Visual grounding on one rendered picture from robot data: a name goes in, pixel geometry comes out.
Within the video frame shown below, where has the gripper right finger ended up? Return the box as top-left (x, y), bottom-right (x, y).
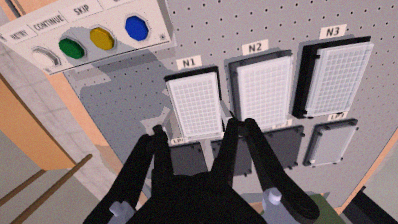
top-left (196, 100), bottom-right (320, 224)

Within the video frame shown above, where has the grey control panel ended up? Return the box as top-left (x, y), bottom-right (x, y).
top-left (0, 0), bottom-right (178, 76)

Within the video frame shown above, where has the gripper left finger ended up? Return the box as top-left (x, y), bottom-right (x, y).
top-left (83, 109), bottom-right (178, 224)

